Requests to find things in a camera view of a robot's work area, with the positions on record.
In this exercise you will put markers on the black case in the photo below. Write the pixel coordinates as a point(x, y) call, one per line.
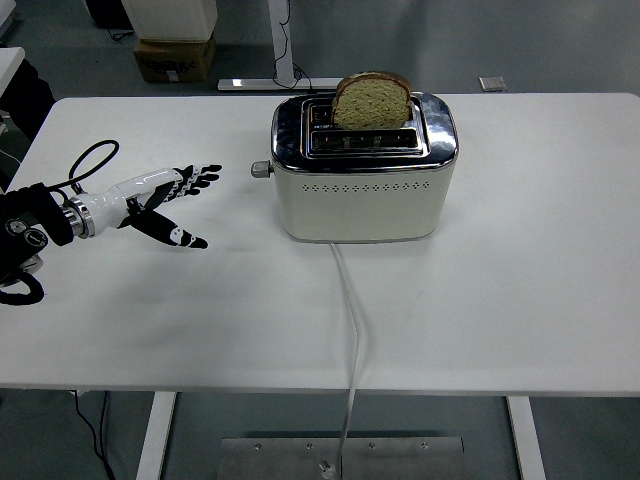
point(106, 12)

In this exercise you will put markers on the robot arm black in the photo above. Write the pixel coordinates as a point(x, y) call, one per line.
point(47, 215)

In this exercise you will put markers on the white appliance housing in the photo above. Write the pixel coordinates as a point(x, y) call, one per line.
point(171, 17)

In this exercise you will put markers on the white side table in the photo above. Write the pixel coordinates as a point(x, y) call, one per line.
point(7, 65)

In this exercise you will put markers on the cream toaster chrome top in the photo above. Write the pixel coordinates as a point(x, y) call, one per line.
point(362, 210)

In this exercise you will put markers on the white table leg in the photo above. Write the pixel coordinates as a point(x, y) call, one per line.
point(155, 435)
point(525, 440)

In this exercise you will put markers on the grey floor socket plate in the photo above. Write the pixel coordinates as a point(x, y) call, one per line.
point(492, 83)

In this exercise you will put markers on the brown bread slice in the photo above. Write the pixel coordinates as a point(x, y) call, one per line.
point(372, 105)

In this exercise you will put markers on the brown cardboard box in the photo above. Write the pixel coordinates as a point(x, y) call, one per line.
point(173, 57)

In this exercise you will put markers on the white desk leg with foot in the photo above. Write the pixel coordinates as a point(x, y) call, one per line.
point(280, 40)

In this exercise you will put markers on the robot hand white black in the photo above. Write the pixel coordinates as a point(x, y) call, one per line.
point(107, 205)

